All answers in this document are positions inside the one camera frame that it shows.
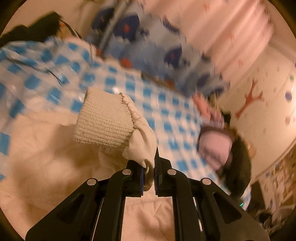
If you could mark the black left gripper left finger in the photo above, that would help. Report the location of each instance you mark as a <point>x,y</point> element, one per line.
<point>94,211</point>

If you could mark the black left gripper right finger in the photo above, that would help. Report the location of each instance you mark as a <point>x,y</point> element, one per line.
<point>202,210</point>

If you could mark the cream quilted padded jacket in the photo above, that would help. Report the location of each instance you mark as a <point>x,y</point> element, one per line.
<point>92,143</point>

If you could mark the pink clothes pile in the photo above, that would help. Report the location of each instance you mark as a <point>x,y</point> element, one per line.
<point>209,114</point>

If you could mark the pink folded jacket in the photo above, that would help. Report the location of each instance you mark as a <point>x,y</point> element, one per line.
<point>214,145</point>

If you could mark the blue white checkered bed cover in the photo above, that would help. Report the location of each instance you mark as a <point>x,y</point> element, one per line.
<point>43,86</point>

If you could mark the blue whale print curtain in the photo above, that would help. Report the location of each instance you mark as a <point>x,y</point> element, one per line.
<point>192,46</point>

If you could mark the black clothes by wall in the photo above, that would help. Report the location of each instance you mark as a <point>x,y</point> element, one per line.
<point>39,31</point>

